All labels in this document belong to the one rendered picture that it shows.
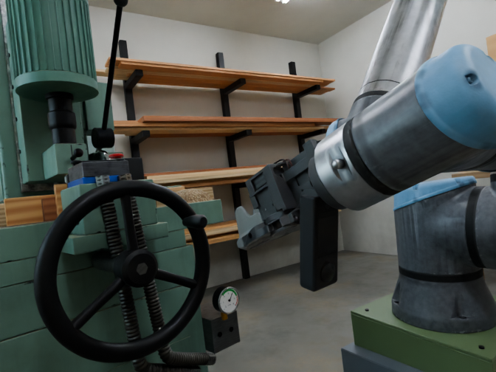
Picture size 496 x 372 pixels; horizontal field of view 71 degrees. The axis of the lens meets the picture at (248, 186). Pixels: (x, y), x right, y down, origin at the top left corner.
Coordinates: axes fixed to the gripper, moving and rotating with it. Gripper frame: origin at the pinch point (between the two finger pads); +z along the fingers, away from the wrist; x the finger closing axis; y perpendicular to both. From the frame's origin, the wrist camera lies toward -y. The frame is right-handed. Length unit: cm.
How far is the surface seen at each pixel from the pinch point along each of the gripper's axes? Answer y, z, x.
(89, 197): 14.6, 9.7, 17.5
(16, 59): 57, 30, 20
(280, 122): 137, 160, -226
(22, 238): 15.9, 29.2, 24.1
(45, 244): 9.2, 12.1, 23.9
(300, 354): -46, 114, -103
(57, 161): 34, 35, 15
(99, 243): 10.4, 21.2, 14.0
